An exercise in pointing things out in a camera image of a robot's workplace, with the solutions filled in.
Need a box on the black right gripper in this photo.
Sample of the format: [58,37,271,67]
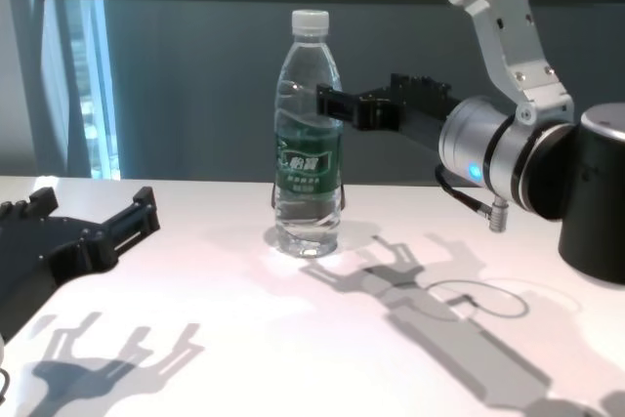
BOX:
[315,72,463,154]

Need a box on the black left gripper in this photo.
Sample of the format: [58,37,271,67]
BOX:
[0,186,161,340]

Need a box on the clear water bottle green label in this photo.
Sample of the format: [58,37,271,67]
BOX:
[272,10,343,259]

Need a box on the grey window frame glass strip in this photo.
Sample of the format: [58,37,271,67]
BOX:
[36,0,123,182]

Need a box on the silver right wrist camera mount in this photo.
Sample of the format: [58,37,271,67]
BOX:
[433,0,575,126]

